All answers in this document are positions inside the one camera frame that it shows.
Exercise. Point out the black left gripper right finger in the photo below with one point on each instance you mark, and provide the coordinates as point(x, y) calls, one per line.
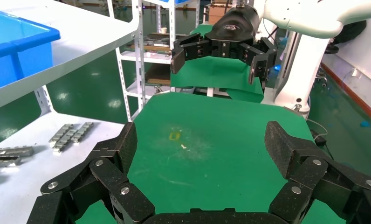
point(309, 173)

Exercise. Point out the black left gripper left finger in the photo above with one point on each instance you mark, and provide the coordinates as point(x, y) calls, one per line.
point(108, 176)

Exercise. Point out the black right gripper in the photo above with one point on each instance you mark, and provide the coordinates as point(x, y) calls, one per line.
point(231, 31)

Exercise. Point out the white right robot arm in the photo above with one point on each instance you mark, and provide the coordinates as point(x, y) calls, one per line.
point(312, 15)

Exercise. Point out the blue plastic parts bin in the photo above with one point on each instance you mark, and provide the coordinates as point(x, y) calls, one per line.
point(18, 55)

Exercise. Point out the black power adapter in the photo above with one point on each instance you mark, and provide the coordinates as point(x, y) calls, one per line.
point(319, 139)

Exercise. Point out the brown cardboard box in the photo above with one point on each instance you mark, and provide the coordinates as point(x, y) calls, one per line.
point(216, 14)

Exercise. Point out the small white cup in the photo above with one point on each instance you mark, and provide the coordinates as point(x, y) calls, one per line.
point(164, 30)

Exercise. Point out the brown wooden board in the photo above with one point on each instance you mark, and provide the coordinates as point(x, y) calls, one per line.
point(159, 75)

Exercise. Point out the white perforated storage rack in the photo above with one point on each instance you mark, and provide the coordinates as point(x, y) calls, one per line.
point(151, 57)

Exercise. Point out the white robot torso column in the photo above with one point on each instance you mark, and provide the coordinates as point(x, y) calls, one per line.
point(299, 71)

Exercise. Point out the white metal shelf rack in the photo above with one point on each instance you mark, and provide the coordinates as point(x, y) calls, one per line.
point(80, 31)

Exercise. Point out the slotted silver metal rail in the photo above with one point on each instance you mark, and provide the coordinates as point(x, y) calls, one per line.
point(3, 161)
point(60, 134)
point(12, 152)
point(63, 142)
point(82, 133)

